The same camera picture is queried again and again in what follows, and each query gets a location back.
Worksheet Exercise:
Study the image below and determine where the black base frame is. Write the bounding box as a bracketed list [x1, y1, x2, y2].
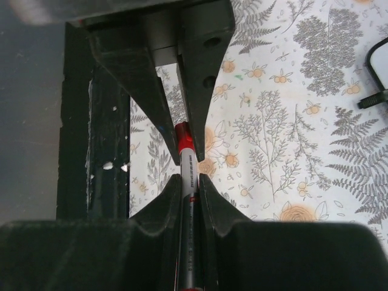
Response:
[56, 24, 130, 219]

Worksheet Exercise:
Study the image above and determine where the red whiteboard marker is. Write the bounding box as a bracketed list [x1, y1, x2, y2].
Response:
[175, 122, 202, 290]

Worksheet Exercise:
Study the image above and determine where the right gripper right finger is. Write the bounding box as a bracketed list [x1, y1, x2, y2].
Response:
[199, 175, 387, 290]

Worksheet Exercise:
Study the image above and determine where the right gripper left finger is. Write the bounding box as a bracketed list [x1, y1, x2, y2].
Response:
[1, 174, 181, 290]

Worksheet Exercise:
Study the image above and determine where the small whiteboard black frame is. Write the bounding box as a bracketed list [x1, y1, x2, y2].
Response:
[366, 38, 387, 91]

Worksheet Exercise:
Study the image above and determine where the wire whiteboard stand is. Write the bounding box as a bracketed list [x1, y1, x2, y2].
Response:
[357, 90, 388, 109]

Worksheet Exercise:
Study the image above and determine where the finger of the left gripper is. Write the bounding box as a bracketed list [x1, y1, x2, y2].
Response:
[66, 22, 179, 165]
[177, 0, 236, 163]

